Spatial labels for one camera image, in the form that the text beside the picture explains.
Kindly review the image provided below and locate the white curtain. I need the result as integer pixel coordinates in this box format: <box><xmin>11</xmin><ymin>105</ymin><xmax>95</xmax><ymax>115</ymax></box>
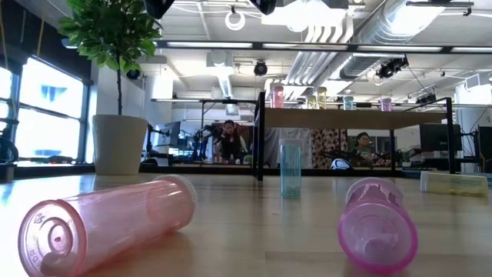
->
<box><xmin>264</xmin><ymin>128</ymin><xmax>312</xmax><ymax>169</ymax></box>

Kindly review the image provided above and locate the green potted plant white pot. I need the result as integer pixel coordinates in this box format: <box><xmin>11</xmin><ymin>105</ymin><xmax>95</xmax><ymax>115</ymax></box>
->
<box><xmin>57</xmin><ymin>0</ymin><xmax>162</xmax><ymax>176</ymax></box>

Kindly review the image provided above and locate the white black round object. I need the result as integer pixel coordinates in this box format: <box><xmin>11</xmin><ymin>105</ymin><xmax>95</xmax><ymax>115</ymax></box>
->
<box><xmin>330</xmin><ymin>158</ymin><xmax>353</xmax><ymax>171</ymax></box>

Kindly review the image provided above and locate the red pill bottle white cap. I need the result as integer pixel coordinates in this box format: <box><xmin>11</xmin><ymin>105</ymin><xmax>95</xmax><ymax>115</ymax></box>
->
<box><xmin>17</xmin><ymin>174</ymin><xmax>199</xmax><ymax>277</ymax></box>
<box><xmin>271</xmin><ymin>85</ymin><xmax>284</xmax><ymax>109</ymax></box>

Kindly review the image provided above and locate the wooden shelf black metal frame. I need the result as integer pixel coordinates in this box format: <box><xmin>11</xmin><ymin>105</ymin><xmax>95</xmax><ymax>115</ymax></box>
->
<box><xmin>253</xmin><ymin>91</ymin><xmax>457</xmax><ymax>182</ymax></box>

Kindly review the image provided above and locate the floral patterned partition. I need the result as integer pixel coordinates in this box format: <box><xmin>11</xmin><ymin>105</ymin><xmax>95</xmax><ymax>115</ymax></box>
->
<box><xmin>311</xmin><ymin>128</ymin><xmax>349</xmax><ymax>169</ymax></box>

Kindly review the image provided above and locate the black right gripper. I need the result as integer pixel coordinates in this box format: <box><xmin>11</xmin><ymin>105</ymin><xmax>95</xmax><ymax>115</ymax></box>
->
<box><xmin>249</xmin><ymin>0</ymin><xmax>278</xmax><ymax>15</ymax></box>

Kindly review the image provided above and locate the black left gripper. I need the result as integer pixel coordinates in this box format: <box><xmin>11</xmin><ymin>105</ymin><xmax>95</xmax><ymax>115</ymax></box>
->
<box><xmin>144</xmin><ymin>0</ymin><xmax>176</xmax><ymax>19</ymax></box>

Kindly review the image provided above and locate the person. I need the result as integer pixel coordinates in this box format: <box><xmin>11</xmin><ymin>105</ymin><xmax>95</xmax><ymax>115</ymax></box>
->
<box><xmin>347</xmin><ymin>131</ymin><xmax>380</xmax><ymax>166</ymax></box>
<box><xmin>213</xmin><ymin>118</ymin><xmax>249</xmax><ymax>165</ymax></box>

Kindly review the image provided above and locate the black computer monitor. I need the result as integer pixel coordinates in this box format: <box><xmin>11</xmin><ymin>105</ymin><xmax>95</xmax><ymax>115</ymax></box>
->
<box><xmin>418</xmin><ymin>122</ymin><xmax>462</xmax><ymax>153</ymax></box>

